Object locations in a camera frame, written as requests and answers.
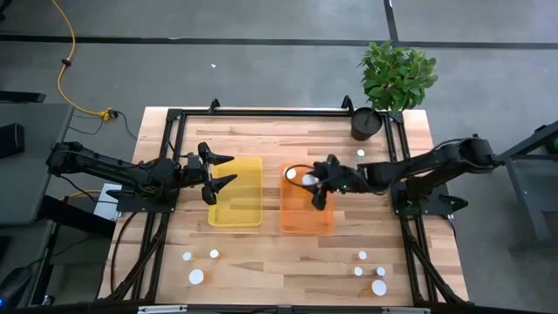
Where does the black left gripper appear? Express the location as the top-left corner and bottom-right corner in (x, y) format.
(176, 141), (239, 206)

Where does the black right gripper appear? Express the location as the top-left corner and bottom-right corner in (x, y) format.
(311, 154), (365, 211)

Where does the translucent orange plastic bin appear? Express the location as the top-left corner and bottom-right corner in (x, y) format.
(279, 161), (336, 235)

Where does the translucent yellow plastic bin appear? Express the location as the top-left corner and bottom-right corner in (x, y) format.
(207, 155), (264, 228)

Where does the white sheet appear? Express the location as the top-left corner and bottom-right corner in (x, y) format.
(92, 182), (124, 222)

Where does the green potted plant black pot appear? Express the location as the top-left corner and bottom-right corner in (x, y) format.
(350, 39), (439, 142)

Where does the silver metal bar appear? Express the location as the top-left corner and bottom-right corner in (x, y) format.
(381, 306), (431, 314)
(137, 304), (188, 314)

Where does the grey desk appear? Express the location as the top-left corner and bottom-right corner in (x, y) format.
(0, 102), (75, 226)

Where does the grey metal table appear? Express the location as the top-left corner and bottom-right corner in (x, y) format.
(494, 119), (558, 255)

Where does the black box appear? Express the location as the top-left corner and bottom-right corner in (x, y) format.
(0, 122), (26, 159)

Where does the black flat bar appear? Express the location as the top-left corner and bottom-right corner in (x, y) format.
(0, 90), (47, 105)

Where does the dark rounded object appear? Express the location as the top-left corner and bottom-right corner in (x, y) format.
(0, 264), (32, 309)

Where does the yellow extension cable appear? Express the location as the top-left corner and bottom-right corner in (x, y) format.
(51, 0), (115, 122)

